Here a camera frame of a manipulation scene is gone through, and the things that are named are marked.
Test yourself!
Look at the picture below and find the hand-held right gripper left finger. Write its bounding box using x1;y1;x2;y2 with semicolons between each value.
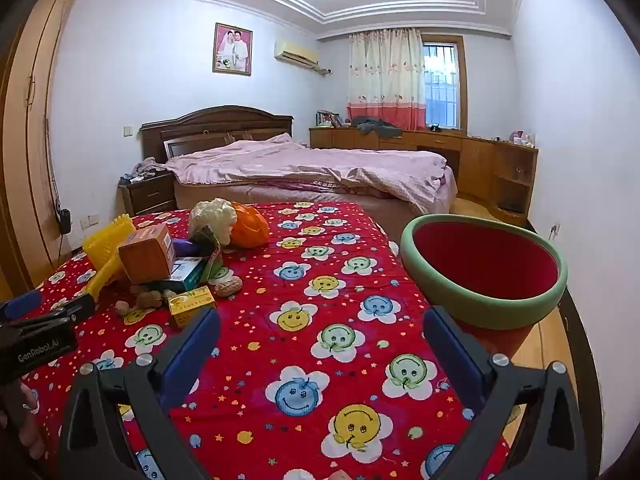
59;306;222;480

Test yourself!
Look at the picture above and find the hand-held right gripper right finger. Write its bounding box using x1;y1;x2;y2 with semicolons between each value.
422;305;588;480

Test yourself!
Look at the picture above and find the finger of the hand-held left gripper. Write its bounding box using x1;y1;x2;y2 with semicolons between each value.
50;293;97;326
0;290;45;325

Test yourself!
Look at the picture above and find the red bin with green rim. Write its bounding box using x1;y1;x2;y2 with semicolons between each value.
400;213;569;361

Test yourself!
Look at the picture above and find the person's left hand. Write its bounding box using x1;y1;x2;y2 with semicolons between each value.
0;380;47;461

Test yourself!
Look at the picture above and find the small yellow box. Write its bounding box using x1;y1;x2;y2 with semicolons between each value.
167;285;217;329

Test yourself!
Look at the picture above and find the yellow ribbed plastic piece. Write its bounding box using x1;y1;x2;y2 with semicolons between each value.
82;214;137;303

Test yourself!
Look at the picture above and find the tan peanut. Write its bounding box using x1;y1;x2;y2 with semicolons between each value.
214;276;244;298

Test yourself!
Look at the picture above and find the blue and white box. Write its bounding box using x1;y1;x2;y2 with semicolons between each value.
162;256;206;288

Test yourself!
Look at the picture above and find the brown cardboard box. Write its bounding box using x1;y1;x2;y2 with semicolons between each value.
117;223;176;284

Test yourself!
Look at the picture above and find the red smiley flower blanket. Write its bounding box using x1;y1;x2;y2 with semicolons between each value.
20;201;516;480

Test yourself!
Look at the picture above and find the orange cloth item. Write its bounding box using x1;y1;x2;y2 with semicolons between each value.
229;202;271;248

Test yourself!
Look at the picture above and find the dark wooden nightstand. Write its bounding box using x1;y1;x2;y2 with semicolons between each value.
118;172;177;216

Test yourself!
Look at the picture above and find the pale clothes heap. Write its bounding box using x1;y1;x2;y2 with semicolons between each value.
131;157;168;178

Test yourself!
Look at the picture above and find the wooden wardrobe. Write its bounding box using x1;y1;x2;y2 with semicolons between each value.
0;0;81;301

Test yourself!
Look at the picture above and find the long wooden desk cabinet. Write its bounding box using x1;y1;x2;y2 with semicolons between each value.
309;125;539;228

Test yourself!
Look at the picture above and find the pink quilt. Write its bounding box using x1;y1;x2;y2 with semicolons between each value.
165;132;457;216

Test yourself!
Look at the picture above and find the dark wooden bed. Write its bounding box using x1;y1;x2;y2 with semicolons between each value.
139;105;458;231

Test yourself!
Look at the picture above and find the dark grey clothes heap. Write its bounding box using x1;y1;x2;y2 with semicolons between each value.
350;116;403;138

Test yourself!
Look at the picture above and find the barred window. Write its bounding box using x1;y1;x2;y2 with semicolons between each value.
422;35;468;131

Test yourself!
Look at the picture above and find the floral curtain with red hem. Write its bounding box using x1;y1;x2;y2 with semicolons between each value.
347;28;427;131

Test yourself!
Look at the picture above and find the white air conditioner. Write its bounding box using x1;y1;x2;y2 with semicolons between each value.
273;40;320;67

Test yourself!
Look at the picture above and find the framed wall photo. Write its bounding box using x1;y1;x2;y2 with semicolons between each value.
212;22;253;77

